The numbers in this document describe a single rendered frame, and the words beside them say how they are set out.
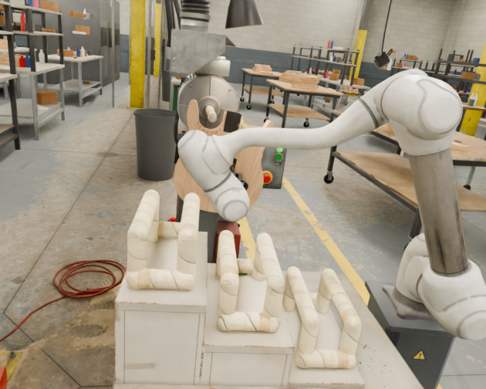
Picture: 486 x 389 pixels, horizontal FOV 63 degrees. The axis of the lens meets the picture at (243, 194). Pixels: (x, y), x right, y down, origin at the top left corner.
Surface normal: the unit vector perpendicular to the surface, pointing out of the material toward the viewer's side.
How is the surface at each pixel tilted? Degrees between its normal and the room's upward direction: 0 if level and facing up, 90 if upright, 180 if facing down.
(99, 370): 0
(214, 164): 89
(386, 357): 0
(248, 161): 89
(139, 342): 90
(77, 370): 0
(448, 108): 85
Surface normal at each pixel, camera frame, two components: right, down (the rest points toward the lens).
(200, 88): 0.08, 0.25
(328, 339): 0.11, -0.93
